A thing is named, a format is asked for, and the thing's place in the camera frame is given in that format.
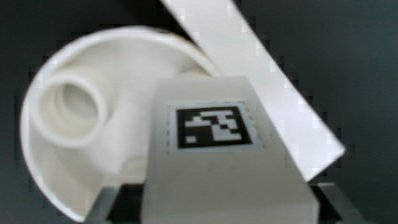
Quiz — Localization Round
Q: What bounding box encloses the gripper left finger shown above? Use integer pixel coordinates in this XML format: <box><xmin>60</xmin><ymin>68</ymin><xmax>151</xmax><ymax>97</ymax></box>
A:
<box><xmin>82</xmin><ymin>184</ymin><xmax>144</xmax><ymax>224</ymax></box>

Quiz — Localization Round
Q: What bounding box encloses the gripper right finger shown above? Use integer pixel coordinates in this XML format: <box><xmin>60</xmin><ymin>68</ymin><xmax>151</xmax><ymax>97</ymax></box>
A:
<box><xmin>311</xmin><ymin>182</ymin><xmax>375</xmax><ymax>224</ymax></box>

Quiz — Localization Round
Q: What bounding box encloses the white round stool seat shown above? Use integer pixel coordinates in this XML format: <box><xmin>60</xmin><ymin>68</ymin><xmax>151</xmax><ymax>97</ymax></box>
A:
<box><xmin>19</xmin><ymin>26</ymin><xmax>220</xmax><ymax>222</ymax></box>

